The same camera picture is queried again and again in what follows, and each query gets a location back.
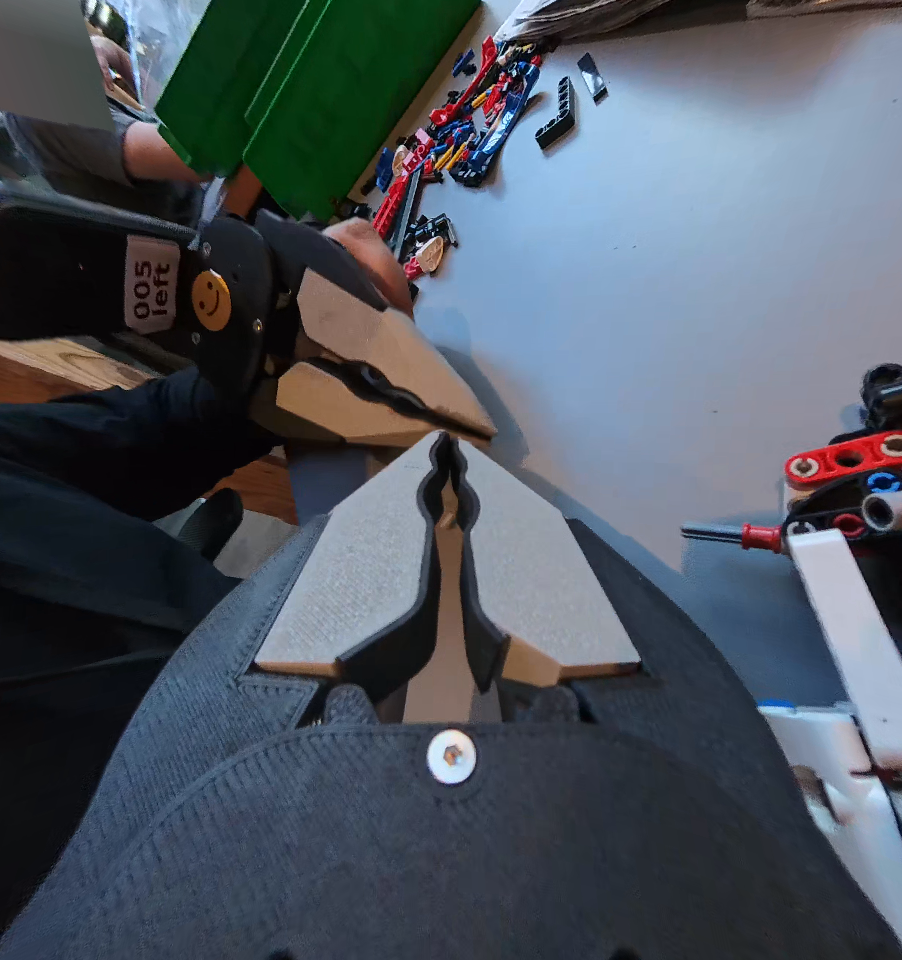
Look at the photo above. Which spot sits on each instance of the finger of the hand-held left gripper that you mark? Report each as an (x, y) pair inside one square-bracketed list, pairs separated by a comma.
[(331, 412), (368, 337)]

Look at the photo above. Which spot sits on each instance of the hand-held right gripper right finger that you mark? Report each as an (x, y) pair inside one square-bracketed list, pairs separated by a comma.
[(548, 592)]

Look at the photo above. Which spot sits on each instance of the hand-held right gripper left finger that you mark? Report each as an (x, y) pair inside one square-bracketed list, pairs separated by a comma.
[(346, 592)]

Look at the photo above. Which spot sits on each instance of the toy brick car model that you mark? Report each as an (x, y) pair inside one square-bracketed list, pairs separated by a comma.
[(848, 600)]

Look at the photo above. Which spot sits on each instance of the person's left forearm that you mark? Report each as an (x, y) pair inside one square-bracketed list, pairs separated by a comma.
[(83, 465)]

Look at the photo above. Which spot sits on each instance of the person's left hand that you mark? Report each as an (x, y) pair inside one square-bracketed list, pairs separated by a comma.
[(380, 262)]

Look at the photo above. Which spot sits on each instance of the green plastic bin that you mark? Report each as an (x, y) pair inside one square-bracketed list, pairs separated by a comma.
[(218, 90), (361, 90)]

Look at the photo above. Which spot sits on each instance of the pile of toy brick parts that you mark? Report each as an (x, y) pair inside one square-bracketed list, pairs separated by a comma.
[(488, 112)]

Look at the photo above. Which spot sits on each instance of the black angled toy beam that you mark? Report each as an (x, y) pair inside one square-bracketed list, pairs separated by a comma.
[(566, 101)]

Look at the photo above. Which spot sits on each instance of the person's torso in black jacket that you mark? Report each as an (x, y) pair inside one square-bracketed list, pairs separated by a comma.
[(46, 750)]

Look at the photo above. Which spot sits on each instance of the small black flat toy piece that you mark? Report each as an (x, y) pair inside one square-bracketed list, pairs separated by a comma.
[(592, 75)]

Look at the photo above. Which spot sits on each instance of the clear plastic bag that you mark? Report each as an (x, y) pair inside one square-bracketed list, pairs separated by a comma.
[(571, 19)]

